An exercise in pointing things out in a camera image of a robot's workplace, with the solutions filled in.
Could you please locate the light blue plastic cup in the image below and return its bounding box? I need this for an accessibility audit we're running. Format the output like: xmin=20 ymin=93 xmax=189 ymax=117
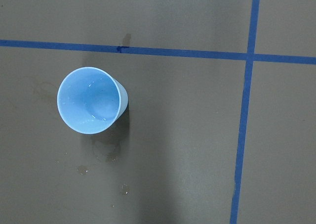
xmin=57 ymin=67 xmax=128 ymax=134

